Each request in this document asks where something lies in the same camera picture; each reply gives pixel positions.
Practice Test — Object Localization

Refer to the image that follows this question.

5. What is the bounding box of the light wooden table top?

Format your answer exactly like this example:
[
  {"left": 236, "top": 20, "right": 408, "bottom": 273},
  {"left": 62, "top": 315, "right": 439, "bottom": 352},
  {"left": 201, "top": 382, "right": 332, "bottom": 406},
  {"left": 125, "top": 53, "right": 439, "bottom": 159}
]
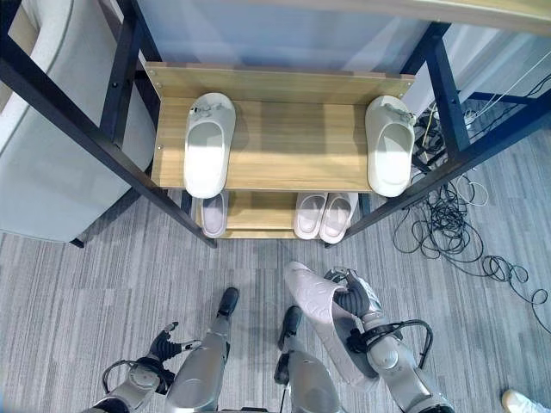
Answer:
[{"left": 382, "top": 0, "right": 551, "bottom": 37}]

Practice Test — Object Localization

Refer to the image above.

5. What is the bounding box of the wooden shoe rack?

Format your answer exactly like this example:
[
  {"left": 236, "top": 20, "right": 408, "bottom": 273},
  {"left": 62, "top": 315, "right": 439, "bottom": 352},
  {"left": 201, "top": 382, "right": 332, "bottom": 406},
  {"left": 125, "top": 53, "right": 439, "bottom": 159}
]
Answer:
[{"left": 144, "top": 60, "right": 417, "bottom": 243}]

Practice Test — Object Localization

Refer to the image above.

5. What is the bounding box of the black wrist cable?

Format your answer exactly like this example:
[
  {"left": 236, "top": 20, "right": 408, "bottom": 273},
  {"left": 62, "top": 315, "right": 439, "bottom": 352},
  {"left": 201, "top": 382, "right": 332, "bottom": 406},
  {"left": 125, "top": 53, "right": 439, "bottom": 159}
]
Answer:
[
  {"left": 100, "top": 360, "right": 145, "bottom": 397},
  {"left": 377, "top": 318, "right": 435, "bottom": 372}
]

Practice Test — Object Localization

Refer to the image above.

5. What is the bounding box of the pale pink slipper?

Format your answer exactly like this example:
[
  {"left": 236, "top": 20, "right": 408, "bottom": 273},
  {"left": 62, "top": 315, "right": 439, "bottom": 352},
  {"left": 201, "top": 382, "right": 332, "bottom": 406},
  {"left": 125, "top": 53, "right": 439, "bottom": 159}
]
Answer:
[
  {"left": 293, "top": 192, "right": 329, "bottom": 241},
  {"left": 319, "top": 191, "right": 359, "bottom": 243}
]

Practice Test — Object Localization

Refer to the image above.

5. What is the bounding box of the silver robot left leg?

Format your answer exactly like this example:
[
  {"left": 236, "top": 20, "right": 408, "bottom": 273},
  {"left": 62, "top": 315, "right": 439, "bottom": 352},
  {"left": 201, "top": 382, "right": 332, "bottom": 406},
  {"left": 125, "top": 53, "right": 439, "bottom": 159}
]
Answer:
[{"left": 164, "top": 287, "right": 240, "bottom": 413}]

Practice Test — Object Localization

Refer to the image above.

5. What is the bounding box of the black cable bundle with plugs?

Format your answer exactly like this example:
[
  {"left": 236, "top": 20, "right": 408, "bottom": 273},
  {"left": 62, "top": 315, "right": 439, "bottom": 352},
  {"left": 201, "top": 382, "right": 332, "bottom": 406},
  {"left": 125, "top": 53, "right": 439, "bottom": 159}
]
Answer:
[{"left": 411, "top": 105, "right": 451, "bottom": 173}]

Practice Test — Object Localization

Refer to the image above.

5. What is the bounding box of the pale lilac slipper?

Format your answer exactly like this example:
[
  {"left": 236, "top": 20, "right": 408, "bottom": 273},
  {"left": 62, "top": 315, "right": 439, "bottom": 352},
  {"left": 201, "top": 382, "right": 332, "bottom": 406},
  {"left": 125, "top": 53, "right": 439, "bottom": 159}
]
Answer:
[
  {"left": 283, "top": 261, "right": 381, "bottom": 392},
  {"left": 199, "top": 191, "right": 230, "bottom": 239}
]

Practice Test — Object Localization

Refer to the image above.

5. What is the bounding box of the person's white shoe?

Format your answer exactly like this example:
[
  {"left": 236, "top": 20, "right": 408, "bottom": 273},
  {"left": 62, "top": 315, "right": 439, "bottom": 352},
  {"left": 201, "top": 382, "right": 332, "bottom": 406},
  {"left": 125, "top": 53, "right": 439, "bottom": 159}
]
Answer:
[{"left": 500, "top": 388, "right": 551, "bottom": 413}]

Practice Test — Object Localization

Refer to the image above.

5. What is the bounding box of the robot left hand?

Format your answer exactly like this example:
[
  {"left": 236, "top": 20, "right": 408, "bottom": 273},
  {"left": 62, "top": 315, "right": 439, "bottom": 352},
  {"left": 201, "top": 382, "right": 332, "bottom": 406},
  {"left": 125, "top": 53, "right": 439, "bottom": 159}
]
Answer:
[{"left": 147, "top": 320, "right": 203, "bottom": 367}]

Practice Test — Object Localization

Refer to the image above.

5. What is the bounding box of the silver robot leg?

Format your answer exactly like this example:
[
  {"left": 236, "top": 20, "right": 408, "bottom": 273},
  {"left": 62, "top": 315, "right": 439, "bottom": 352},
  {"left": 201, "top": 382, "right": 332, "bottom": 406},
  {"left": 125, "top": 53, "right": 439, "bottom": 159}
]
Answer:
[
  {"left": 274, "top": 305, "right": 346, "bottom": 413},
  {"left": 164, "top": 287, "right": 240, "bottom": 413}
]

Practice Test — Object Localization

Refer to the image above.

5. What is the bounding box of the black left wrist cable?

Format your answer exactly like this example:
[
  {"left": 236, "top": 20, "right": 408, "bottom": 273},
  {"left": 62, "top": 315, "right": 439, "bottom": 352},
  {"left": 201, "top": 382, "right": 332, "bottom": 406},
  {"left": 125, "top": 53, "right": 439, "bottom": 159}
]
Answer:
[{"left": 100, "top": 360, "right": 145, "bottom": 397}]

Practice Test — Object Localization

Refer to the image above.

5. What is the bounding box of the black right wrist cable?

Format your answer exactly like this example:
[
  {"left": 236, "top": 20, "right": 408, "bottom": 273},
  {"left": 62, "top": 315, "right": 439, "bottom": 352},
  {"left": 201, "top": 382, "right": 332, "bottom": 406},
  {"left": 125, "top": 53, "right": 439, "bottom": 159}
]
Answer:
[{"left": 377, "top": 318, "right": 435, "bottom": 372}]

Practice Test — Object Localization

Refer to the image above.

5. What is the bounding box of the light grey armchair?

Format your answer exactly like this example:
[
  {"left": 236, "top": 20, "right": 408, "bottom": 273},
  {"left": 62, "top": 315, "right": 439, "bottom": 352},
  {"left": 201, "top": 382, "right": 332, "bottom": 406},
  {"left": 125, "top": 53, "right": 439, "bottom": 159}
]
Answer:
[{"left": 0, "top": 0, "right": 157, "bottom": 249}]

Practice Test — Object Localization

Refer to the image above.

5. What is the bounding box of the thin white cable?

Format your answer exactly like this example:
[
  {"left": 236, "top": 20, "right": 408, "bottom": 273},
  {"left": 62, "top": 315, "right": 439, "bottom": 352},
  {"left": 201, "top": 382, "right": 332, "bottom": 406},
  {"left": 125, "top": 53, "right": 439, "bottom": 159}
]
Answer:
[{"left": 455, "top": 171, "right": 492, "bottom": 208}]

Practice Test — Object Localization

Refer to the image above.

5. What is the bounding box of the tangled black cable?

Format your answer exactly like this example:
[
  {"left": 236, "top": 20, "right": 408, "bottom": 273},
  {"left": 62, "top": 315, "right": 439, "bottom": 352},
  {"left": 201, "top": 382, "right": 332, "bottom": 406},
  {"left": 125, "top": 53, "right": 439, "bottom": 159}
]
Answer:
[{"left": 393, "top": 170, "right": 551, "bottom": 336}]

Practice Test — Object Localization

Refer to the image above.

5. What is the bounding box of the black metal table frame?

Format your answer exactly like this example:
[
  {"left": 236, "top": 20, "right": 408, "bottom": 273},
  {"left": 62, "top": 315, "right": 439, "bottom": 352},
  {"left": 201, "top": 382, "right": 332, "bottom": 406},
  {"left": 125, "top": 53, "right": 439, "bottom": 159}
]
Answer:
[{"left": 0, "top": 0, "right": 551, "bottom": 251}]

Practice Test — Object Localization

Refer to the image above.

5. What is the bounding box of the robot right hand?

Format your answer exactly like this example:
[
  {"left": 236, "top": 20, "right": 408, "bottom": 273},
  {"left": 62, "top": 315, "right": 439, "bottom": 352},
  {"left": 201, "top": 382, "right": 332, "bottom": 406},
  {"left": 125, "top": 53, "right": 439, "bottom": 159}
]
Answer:
[{"left": 322, "top": 266, "right": 383, "bottom": 322}]

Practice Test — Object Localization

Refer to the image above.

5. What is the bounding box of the silver robot right leg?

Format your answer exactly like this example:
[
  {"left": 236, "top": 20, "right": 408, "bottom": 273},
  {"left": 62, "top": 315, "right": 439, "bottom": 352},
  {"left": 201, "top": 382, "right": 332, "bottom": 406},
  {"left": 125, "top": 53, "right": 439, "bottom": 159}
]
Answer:
[{"left": 274, "top": 305, "right": 346, "bottom": 413}]

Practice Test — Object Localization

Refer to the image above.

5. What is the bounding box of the white clog slipper with charms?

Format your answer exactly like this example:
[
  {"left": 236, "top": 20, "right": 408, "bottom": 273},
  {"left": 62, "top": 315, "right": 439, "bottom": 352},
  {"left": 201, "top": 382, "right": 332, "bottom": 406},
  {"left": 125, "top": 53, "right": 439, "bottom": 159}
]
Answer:
[
  {"left": 183, "top": 91, "right": 238, "bottom": 200},
  {"left": 364, "top": 95, "right": 417, "bottom": 199}
]

